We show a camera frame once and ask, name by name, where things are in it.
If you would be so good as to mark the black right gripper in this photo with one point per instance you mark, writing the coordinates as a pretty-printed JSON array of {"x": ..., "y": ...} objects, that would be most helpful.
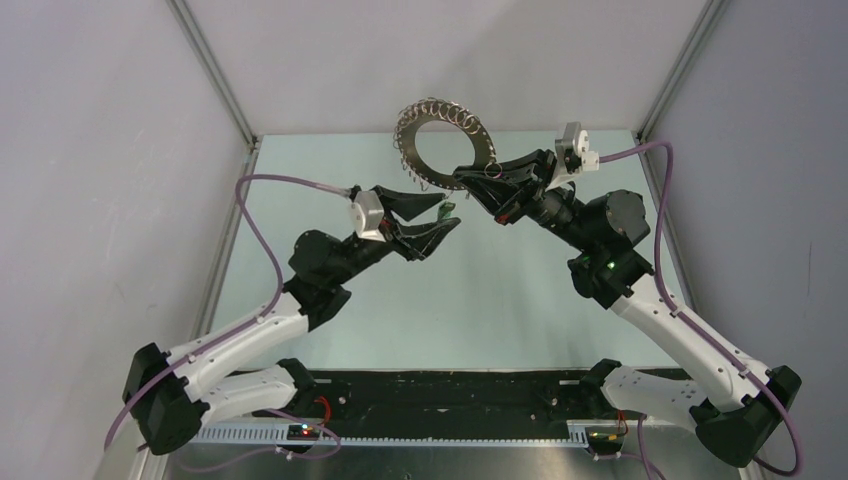
[{"x": 504, "y": 196}]

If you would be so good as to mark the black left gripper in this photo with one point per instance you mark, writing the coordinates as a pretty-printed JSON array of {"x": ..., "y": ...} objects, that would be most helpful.
[{"x": 416, "y": 241}]

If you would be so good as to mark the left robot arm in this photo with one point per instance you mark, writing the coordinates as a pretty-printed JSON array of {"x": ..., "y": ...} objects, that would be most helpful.
[{"x": 173, "y": 393}]

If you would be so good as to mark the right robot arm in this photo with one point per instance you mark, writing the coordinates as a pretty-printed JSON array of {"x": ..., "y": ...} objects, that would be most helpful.
[{"x": 729, "y": 400}]

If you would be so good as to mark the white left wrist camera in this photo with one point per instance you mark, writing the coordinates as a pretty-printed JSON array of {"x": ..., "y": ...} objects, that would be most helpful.
[{"x": 366, "y": 213}]

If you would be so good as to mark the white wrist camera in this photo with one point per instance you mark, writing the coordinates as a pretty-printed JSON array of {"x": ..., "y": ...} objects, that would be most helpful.
[
  {"x": 366, "y": 213},
  {"x": 575, "y": 152}
]

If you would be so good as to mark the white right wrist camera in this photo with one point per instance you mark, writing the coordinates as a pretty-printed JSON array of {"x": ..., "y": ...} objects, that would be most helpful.
[{"x": 575, "y": 152}]

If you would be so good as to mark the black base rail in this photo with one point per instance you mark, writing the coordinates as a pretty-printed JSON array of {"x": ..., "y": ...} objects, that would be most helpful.
[{"x": 452, "y": 403}]

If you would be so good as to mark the right aluminium frame post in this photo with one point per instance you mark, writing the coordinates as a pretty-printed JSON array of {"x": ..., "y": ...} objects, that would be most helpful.
[{"x": 697, "y": 39}]

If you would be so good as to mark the aluminium frame post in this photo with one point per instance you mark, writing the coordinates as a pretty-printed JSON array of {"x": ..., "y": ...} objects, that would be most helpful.
[
  {"x": 203, "y": 51},
  {"x": 697, "y": 39}
]

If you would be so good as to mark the white slotted cable duct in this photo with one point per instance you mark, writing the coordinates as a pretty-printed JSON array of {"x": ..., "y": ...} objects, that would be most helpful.
[{"x": 288, "y": 434}]

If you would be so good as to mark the left aluminium frame post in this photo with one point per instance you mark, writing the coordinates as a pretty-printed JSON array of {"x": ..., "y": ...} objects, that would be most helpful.
[{"x": 203, "y": 51}]

